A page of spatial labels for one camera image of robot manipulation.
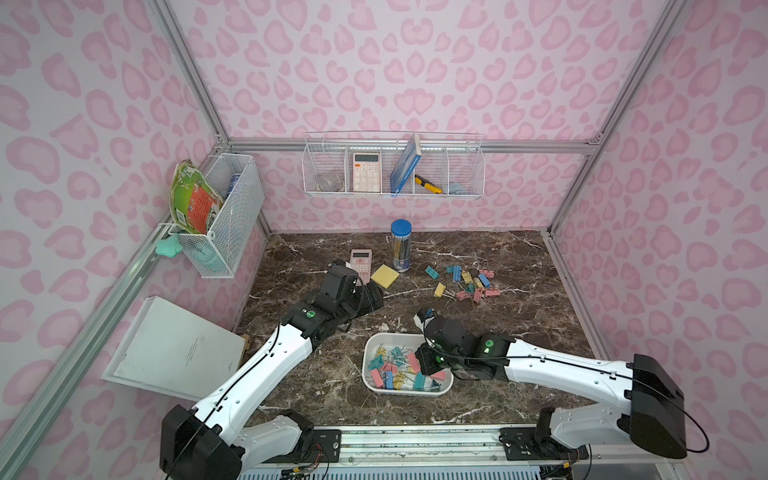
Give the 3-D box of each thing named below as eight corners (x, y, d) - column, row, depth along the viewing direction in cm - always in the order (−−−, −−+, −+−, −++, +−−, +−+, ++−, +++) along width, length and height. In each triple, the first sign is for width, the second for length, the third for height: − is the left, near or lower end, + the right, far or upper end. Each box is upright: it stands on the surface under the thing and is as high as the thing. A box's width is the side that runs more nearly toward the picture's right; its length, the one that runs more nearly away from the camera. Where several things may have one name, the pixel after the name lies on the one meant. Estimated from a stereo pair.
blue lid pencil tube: (394, 272, 110) (393, 234, 95) (392, 258, 114) (391, 220, 99) (411, 271, 110) (413, 233, 95) (409, 257, 115) (410, 218, 99)
